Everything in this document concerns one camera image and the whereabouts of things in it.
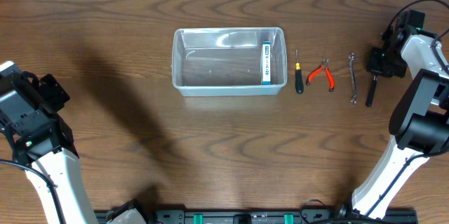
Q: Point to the silver double ended wrench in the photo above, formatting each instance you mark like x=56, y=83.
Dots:
x=351, y=58

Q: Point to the black yellow screwdriver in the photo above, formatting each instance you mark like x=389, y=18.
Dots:
x=299, y=86

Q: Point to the clear plastic container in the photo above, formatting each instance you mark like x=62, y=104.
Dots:
x=227, y=61

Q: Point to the black orange hammer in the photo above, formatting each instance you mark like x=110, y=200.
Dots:
x=371, y=92

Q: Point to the white blue small box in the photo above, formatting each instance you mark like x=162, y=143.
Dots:
x=266, y=63

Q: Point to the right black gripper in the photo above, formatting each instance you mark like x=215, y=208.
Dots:
x=373, y=67

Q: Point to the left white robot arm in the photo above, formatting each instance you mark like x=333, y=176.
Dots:
x=42, y=143

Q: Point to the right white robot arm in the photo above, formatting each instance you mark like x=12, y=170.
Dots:
x=418, y=126

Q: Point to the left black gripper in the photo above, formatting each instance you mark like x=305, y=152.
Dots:
x=50, y=94

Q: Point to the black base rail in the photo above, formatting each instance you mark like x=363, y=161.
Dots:
x=249, y=217

